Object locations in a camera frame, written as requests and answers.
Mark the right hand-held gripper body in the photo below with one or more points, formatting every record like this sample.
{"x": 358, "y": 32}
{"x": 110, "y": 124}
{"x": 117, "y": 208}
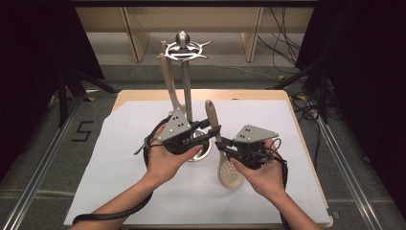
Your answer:
{"x": 252, "y": 150}

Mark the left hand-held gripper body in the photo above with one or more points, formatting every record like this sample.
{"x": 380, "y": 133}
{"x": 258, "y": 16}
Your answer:
{"x": 175, "y": 127}

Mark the beige skimmer spoon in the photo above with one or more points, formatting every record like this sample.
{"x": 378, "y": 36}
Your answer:
{"x": 230, "y": 174}

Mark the stainless steel utensil rack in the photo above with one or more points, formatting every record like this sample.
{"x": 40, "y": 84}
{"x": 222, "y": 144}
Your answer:
{"x": 187, "y": 83}

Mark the beige slotted spatula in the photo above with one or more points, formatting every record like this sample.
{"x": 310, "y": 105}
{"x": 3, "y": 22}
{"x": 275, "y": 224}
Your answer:
{"x": 167, "y": 83}

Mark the person's right hand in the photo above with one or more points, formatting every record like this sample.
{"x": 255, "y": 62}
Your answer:
{"x": 268, "y": 179}

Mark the person's left hand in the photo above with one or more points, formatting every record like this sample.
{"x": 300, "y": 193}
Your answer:
{"x": 162, "y": 166}

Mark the white paper sheet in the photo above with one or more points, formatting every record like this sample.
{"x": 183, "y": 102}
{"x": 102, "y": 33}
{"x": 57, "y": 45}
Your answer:
{"x": 191, "y": 204}

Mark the black metal stand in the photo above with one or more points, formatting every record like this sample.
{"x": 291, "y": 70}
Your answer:
{"x": 63, "y": 96}
{"x": 322, "y": 92}

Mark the wooden shelf unit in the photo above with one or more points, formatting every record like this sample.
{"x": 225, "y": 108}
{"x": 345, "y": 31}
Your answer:
{"x": 223, "y": 19}

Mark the dark curtain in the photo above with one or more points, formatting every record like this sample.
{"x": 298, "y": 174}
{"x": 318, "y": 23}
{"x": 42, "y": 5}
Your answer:
{"x": 373, "y": 80}
{"x": 32, "y": 64}

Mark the aluminium floor rail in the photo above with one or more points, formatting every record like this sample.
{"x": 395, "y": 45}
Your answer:
{"x": 41, "y": 179}
{"x": 348, "y": 179}

